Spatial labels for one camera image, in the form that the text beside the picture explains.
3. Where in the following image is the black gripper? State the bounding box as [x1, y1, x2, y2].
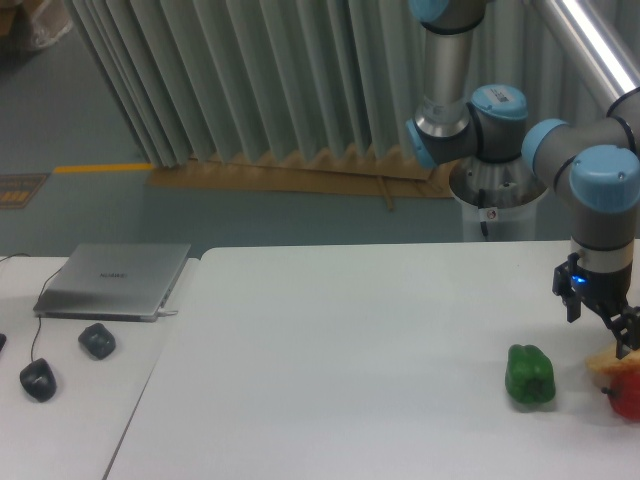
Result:
[552, 250, 639, 360]

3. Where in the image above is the slice of bread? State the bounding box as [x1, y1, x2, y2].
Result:
[585, 345, 639, 387]

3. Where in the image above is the black computer mouse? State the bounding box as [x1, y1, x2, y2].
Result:
[19, 358, 57, 402]

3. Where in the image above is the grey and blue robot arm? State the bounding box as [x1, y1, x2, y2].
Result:
[406, 1, 639, 358]

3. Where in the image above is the red bell pepper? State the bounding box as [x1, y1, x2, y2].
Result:
[601, 371, 639, 421]

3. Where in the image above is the green bell pepper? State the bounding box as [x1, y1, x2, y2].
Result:
[505, 344, 556, 405]

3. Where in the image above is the brown cardboard sheet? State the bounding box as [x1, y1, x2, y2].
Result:
[146, 145, 457, 211]

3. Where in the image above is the white usb plug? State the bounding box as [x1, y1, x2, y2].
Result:
[157, 309, 179, 317]

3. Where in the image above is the grey-green pleated curtain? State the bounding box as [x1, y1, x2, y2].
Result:
[66, 1, 639, 170]

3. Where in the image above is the silver closed laptop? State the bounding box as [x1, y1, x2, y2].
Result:
[33, 243, 191, 322]

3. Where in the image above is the yellow floor tape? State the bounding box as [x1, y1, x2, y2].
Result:
[53, 163, 154, 175]

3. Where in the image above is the orange floor sign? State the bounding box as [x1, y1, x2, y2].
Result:
[1, 173, 50, 210]

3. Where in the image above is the clear plastic bag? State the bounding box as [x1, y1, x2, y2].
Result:
[1, 0, 73, 52]

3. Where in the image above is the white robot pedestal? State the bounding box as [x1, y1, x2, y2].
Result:
[449, 157, 547, 242]

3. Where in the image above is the black mouse cable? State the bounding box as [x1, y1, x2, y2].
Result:
[0, 254, 75, 364]

